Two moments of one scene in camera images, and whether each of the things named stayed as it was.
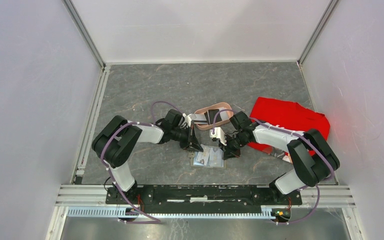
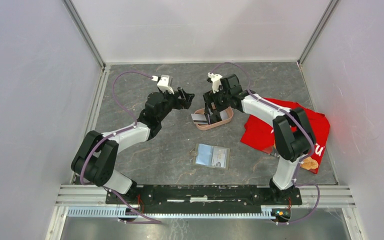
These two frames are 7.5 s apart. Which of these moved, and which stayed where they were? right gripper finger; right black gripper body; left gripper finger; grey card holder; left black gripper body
Moved: right black gripper body; left black gripper body; right gripper finger; left gripper finger
Stayed: grey card holder
